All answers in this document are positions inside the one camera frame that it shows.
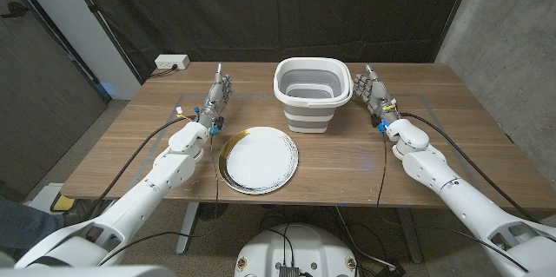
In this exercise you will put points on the grey table leg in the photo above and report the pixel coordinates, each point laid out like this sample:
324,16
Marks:
404,220
187,229

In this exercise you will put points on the grey module on torso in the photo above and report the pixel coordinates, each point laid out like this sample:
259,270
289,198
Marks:
289,271

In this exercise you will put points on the black backdrop stand pole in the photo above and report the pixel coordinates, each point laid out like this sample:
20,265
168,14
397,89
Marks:
456,5
110,29

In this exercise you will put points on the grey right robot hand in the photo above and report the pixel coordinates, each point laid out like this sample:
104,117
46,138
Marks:
379,96

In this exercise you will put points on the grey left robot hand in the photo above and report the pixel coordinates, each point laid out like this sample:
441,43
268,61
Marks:
216,99

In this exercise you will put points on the black backdrop curtain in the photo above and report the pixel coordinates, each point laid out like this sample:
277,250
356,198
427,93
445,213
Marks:
260,8

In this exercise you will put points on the white robot torso base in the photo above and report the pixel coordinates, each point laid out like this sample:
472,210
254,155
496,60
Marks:
299,246

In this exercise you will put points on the blue jeans leg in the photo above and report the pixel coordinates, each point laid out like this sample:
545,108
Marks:
24,225

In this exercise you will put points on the black power adapter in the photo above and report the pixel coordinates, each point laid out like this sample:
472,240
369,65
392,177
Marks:
391,269

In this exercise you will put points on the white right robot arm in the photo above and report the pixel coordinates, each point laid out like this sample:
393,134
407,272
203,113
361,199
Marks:
456,190

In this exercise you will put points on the white grey collapsible bucket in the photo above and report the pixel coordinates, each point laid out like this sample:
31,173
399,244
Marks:
310,112

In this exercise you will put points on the white power outlet box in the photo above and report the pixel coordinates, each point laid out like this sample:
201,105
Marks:
171,61

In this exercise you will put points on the white floor platform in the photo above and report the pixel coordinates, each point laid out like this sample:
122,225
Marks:
41,196

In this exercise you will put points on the yellow black foot pedal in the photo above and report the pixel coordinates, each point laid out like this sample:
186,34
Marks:
64,203

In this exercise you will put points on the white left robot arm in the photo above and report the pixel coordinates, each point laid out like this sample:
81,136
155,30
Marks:
143,194

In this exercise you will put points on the white plate with gold rim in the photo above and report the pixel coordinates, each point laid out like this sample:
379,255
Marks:
260,160

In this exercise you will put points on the white robot chest edge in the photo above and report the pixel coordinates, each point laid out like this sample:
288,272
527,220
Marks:
87,272

